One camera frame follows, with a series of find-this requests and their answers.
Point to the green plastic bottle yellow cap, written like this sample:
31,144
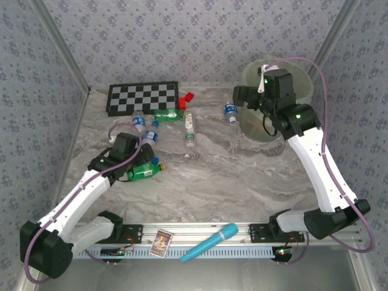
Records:
142,173

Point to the clear Pepsi bottle blue label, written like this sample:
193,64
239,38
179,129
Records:
138,120

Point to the bottle with white orange label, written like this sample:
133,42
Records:
189,121

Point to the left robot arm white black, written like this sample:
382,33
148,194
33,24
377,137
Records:
78,197

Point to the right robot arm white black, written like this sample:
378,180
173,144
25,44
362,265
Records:
315,169

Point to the translucent green plastic bin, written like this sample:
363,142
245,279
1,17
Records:
251,121

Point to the clear bottle dark blue label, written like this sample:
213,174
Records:
150,136

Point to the small blue-label bottle white cap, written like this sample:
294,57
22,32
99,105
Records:
230,109

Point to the green bottle with white label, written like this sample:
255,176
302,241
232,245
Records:
166,115

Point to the black and white chessboard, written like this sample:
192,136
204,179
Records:
142,97

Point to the red plastic block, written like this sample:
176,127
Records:
189,97
182,104

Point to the playing card pack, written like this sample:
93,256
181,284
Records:
161,244

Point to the teal plastic handheld tool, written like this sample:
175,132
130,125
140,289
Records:
212,241

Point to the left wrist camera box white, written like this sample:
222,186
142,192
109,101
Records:
112,139

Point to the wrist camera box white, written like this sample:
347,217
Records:
112,139
260,85

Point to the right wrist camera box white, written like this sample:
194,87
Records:
260,85

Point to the aluminium corner post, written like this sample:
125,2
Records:
333,33
60,45

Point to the aluminium frame rail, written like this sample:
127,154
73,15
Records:
188,230

